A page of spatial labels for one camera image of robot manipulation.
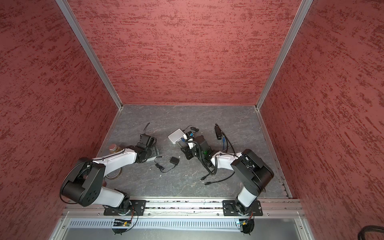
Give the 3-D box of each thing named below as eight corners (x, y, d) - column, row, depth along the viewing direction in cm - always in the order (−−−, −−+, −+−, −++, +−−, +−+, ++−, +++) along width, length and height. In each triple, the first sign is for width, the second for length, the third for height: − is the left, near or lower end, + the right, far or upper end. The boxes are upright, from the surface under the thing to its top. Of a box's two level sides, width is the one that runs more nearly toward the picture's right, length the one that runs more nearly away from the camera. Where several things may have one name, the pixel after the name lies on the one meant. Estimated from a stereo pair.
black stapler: (217, 140, 103) (218, 137, 101) (213, 126, 111) (213, 123, 108) (222, 139, 104) (223, 136, 101) (218, 126, 111) (218, 123, 109)
